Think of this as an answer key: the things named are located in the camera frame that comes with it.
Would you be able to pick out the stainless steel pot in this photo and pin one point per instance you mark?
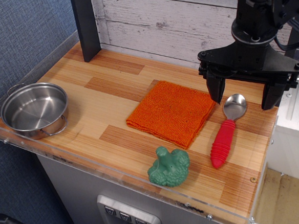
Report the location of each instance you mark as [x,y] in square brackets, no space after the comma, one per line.
[36,110]

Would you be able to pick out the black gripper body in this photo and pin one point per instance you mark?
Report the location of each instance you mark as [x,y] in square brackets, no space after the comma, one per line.
[250,58]

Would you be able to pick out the red handled metal spoon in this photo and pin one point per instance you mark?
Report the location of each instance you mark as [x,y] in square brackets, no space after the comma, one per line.
[234,108]

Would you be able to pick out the white appliance at right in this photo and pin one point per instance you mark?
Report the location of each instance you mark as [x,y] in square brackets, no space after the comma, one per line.
[283,151]

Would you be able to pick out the green toy broccoli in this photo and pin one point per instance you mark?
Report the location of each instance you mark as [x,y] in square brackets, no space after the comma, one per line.
[170,168]

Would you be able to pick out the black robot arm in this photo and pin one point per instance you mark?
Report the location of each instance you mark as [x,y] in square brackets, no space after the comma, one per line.
[262,30]

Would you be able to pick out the dark grey left post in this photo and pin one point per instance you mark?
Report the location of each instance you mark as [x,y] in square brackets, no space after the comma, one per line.
[87,30]

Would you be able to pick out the silver control panel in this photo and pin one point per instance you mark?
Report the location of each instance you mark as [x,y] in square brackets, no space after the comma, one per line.
[116,212]

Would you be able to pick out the orange cloth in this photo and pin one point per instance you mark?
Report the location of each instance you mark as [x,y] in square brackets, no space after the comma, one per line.
[172,112]

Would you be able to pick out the clear acrylic guard rail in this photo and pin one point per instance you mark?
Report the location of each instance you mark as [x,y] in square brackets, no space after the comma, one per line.
[100,154]

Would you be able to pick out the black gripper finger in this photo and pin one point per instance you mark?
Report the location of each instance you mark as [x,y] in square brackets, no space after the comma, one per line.
[272,94]
[215,85]

